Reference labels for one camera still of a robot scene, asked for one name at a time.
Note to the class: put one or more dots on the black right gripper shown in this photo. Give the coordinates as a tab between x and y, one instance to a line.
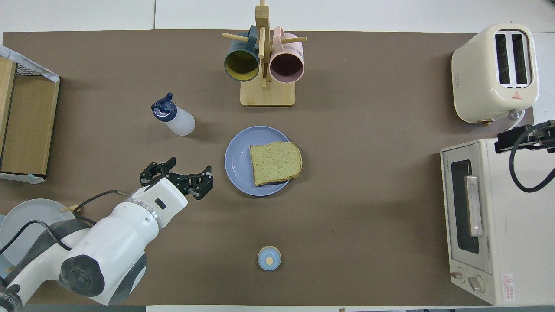
545	136

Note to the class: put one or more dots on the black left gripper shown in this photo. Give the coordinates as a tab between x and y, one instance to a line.
182	180

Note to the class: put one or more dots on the white seasoning bottle navy cap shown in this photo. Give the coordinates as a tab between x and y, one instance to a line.
180	121

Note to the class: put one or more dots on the toasted bread slice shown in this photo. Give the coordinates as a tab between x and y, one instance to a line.
275	162

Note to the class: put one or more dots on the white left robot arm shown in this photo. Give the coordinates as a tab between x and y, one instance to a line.
108	251

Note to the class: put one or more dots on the wooden plate rack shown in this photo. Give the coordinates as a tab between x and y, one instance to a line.
70	208

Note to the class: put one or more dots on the grey round plate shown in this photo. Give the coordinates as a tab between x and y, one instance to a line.
30	212

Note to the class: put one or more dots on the light blue round plate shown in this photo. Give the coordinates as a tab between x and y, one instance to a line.
4	264

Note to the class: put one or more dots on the cream two-slot toaster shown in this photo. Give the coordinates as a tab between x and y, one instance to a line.
477	78

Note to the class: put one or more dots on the white toaster oven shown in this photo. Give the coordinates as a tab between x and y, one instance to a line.
516	225

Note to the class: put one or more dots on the wooden mug rack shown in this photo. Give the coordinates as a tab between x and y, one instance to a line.
268	95

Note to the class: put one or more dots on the small blue wooden-knob bell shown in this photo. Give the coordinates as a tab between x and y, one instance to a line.
269	258

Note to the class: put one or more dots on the teal mug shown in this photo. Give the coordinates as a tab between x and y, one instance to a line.
241	65

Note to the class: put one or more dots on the brown table mat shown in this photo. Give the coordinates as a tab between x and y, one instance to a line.
368	130

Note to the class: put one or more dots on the pink ribbed mug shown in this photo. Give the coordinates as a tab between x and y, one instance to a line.
286	67

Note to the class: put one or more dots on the white checkered cloth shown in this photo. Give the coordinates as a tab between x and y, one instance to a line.
26	63

